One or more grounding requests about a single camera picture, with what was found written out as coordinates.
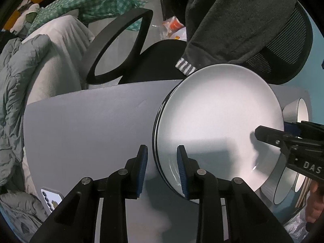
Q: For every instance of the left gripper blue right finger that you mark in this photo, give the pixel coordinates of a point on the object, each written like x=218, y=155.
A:
x=187, y=168

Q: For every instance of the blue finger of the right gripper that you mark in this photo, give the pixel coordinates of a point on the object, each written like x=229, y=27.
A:
x=292, y=127
x=273, y=137

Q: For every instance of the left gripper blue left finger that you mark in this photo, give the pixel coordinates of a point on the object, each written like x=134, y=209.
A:
x=142, y=159

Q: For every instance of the white bowl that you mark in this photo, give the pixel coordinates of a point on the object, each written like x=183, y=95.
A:
x=296, y=111
x=279, y=184
x=299, y=182

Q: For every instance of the white plate front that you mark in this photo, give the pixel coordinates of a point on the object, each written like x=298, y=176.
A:
x=178, y=126

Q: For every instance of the white plate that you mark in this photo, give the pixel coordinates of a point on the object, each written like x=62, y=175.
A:
x=233, y=101
x=178, y=126
x=154, y=139

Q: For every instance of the right hand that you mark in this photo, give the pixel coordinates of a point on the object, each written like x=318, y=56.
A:
x=314, y=206

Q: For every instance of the white bowl back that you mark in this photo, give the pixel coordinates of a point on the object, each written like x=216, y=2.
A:
x=296, y=111

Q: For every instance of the white plate back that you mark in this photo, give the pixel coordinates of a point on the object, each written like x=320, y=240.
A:
x=154, y=139

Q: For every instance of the black office chair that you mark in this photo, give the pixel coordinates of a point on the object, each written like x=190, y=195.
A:
x=277, y=62

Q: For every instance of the white smartphone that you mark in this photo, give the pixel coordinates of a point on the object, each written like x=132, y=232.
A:
x=52, y=198

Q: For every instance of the dark grey fleece robe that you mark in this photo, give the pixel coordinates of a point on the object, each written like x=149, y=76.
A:
x=230, y=31

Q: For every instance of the grey quilted duvet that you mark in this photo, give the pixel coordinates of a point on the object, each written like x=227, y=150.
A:
x=19, y=61

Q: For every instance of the plastic snack bags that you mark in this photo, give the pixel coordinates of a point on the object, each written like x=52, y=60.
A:
x=171, y=29

